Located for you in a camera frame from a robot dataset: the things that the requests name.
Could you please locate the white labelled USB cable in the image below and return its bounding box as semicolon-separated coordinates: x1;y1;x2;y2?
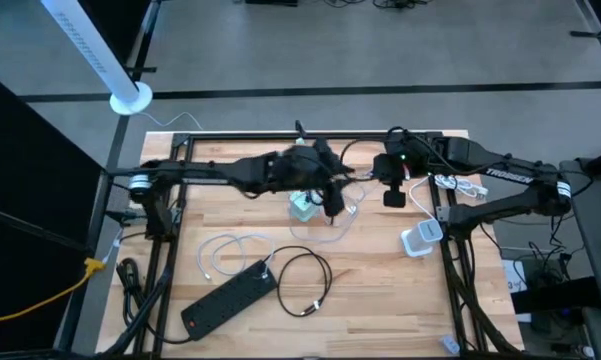
196;232;277;281

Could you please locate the white paper sheet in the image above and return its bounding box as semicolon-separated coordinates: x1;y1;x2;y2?
501;258;532;324

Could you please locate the thick white power cord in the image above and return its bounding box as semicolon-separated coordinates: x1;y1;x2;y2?
408;172;490;224

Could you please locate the thin black USB cable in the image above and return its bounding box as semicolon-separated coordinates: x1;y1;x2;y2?
338;138;381;182

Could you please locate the lavender USB cable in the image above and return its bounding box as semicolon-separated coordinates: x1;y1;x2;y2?
287;185;367;245

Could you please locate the thick black USB cable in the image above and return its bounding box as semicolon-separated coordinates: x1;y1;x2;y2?
267;244;334;319

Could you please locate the small white adapter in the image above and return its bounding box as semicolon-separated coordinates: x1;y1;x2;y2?
439;335;462;356

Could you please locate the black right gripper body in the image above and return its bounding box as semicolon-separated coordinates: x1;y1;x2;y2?
372;152;408;186

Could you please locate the mint green cube power strip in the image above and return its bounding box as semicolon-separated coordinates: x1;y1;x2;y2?
288;191;321;224

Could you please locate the white tower power strip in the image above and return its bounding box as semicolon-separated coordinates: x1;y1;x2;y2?
400;218;445;259

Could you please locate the black coiled power cord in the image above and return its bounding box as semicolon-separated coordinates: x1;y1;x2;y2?
114;257;194;346

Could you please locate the yellow cable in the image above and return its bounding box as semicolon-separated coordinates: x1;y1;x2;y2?
0;256;108;326

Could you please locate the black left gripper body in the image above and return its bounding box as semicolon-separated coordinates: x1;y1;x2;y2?
267;145;346;194

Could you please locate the black aluminium table frame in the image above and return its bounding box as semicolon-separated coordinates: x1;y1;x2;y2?
132;130;511;360

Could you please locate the black arm cable harness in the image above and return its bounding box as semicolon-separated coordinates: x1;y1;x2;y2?
447;234;514;357
97;269;181;359

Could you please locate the black power strip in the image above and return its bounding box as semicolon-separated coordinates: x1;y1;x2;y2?
179;258;280;342

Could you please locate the tall white tower fan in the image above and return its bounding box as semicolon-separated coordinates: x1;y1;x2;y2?
39;0;155;117

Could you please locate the thin white fan cord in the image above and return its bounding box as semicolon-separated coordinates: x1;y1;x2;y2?
138;110;205;132

